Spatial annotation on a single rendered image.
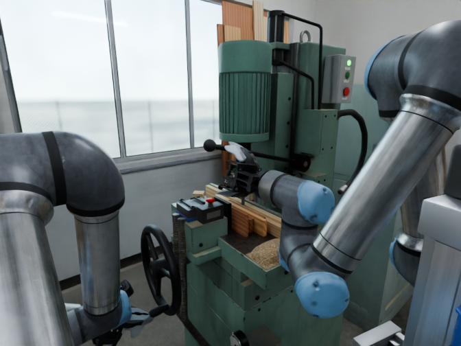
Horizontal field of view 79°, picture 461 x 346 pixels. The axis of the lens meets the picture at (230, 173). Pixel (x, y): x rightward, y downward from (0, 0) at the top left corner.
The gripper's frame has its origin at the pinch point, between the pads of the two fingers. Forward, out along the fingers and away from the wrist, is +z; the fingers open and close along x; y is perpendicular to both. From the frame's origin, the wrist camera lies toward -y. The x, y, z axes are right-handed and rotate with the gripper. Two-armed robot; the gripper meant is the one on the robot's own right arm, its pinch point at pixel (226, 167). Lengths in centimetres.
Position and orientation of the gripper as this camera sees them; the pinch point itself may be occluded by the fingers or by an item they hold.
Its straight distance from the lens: 81.3
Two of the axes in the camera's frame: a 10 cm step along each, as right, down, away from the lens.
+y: -7.9, -0.6, -6.1
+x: -1.8, 9.7, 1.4
